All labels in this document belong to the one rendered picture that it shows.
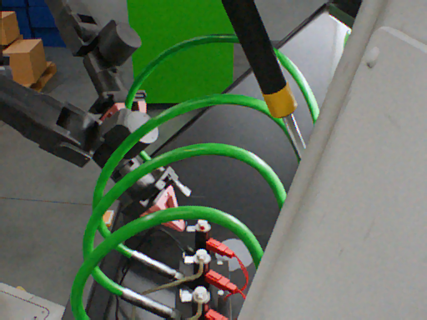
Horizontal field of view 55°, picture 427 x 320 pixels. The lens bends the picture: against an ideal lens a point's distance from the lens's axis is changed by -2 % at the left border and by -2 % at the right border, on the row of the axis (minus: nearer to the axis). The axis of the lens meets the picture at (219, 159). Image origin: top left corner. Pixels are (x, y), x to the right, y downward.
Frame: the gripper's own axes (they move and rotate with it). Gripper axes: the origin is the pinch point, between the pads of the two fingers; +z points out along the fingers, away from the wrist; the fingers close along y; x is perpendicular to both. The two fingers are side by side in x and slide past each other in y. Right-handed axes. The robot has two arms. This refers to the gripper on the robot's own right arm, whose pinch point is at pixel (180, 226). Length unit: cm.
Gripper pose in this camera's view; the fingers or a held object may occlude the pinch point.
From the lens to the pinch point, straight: 74.3
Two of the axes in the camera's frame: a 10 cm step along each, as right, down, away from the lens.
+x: 2.5, -4.5, 8.6
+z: 6.6, 7.3, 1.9
